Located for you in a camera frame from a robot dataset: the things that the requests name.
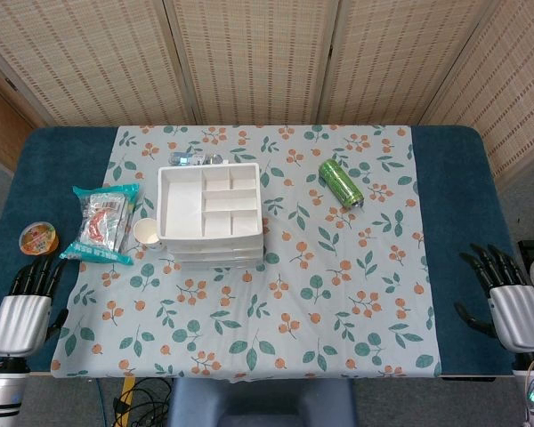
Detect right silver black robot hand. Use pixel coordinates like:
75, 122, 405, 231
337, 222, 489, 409
453, 242, 534, 355

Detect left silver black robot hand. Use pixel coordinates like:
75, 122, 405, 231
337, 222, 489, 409
0, 255, 70, 359

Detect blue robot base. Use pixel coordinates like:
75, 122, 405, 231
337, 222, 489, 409
166, 377, 357, 427

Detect white clear drawer organizer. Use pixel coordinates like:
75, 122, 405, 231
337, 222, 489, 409
157, 162, 266, 270

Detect orange jelly cup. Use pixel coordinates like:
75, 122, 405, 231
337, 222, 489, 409
18, 221, 60, 255

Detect teal clear snack bag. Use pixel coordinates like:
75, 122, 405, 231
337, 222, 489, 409
59, 182, 142, 267

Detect white paper cup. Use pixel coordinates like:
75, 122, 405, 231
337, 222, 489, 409
133, 218, 164, 251

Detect dark blue table cover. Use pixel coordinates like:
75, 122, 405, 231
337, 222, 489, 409
0, 125, 530, 379

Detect green drink can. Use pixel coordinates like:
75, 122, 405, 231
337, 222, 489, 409
318, 158, 365, 208

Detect floral leaf fruit tablecloth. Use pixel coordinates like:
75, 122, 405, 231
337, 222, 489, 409
51, 124, 442, 383

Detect clear plastic water bottle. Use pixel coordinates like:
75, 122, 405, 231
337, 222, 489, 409
167, 150, 226, 168

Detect woven bamboo folding screen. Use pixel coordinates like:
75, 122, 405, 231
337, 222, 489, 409
0, 0, 534, 179

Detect black floor cables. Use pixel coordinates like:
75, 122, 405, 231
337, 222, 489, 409
113, 377, 174, 427

